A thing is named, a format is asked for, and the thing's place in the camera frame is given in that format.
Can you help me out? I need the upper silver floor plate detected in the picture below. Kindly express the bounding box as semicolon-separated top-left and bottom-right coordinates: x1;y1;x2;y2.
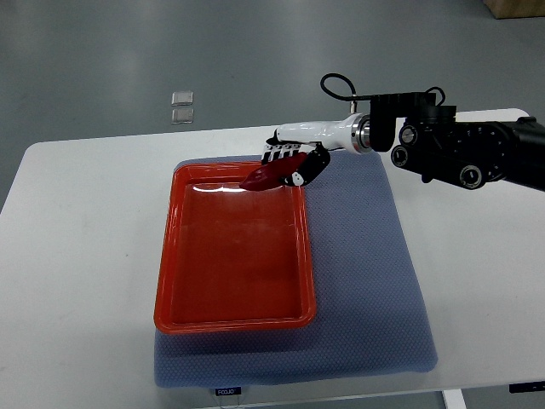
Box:
171;90;193;107

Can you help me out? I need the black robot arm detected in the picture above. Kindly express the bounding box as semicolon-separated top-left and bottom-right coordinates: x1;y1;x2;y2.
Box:
365;89;544;190

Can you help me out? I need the black table label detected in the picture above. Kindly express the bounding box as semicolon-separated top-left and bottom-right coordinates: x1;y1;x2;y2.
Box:
215;387;242;397

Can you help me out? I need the white table leg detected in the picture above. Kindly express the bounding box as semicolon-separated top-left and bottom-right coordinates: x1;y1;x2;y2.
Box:
442;389;467;409

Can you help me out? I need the black label right edge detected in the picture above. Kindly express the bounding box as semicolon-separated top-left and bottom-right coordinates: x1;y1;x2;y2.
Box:
508;381;545;394

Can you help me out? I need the brown cardboard box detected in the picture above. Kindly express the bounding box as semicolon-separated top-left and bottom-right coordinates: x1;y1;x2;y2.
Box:
483;0;545;20

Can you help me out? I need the red pepper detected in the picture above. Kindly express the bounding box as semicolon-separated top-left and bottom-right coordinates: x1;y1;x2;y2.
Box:
239;152;307;191

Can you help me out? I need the red plastic tray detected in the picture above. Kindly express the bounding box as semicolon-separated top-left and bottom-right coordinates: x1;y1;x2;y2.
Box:
154;161;316;335

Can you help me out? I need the blue-grey textured mat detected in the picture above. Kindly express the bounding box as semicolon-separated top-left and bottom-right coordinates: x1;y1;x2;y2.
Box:
155;151;438;388

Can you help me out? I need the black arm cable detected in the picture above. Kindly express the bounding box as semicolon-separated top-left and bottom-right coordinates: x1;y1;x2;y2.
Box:
319;72;446;112

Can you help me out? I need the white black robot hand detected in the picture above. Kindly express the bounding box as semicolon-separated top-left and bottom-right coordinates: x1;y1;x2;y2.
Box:
261;113;370;187

